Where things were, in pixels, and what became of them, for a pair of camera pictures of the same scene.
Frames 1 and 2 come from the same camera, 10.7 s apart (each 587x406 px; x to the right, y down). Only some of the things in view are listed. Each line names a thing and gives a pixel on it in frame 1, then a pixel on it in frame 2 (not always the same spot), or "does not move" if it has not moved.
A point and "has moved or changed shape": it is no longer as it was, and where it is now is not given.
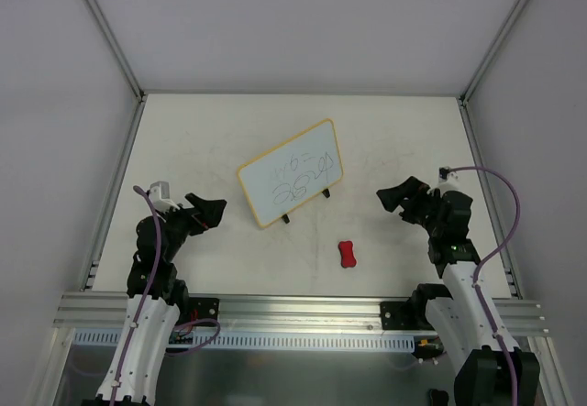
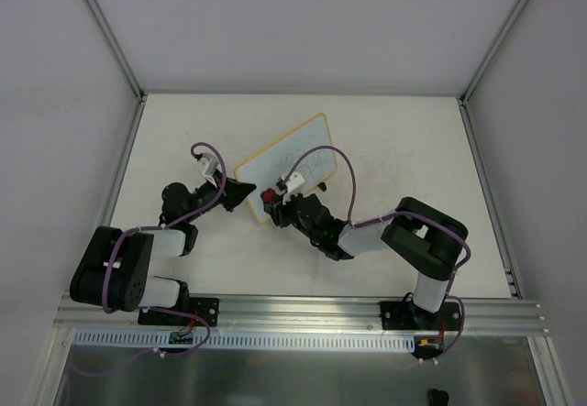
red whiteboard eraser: x=348 y=257 has moved or changed shape
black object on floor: x=438 y=398 does not move
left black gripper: x=192 y=216 to x=225 y=192
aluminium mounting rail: x=105 y=311 does not move
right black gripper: x=414 y=203 to x=280 y=209
